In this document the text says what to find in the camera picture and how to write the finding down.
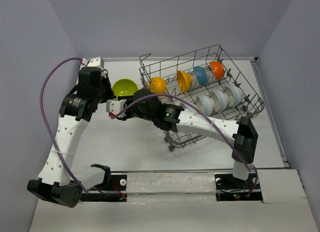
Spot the orange bowl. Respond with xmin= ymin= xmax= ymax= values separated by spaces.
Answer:
xmin=147 ymin=77 xmax=167 ymax=94
xmin=176 ymin=70 xmax=192 ymax=93

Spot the blue bowl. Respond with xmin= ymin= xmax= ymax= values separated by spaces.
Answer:
xmin=193 ymin=66 xmax=208 ymax=86

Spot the grey wire dish rack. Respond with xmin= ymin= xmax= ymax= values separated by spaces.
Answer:
xmin=138 ymin=43 xmax=266 ymax=152

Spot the white bowl red rim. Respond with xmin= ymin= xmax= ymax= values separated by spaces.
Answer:
xmin=209 ymin=61 xmax=225 ymax=81

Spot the white bowl stack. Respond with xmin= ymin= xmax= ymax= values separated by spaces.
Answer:
xmin=179 ymin=102 xmax=195 ymax=112

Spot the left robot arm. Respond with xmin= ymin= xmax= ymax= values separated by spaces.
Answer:
xmin=27 ymin=66 xmax=115 ymax=208

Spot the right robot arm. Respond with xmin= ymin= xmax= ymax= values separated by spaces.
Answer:
xmin=109 ymin=89 xmax=259 ymax=181

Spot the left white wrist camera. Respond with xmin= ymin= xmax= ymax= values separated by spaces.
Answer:
xmin=80 ymin=56 xmax=105 ymax=70

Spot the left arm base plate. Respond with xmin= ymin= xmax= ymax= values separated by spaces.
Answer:
xmin=80 ymin=173 xmax=128 ymax=203

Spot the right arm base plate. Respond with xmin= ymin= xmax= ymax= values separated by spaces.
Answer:
xmin=215 ymin=173 xmax=263 ymax=202

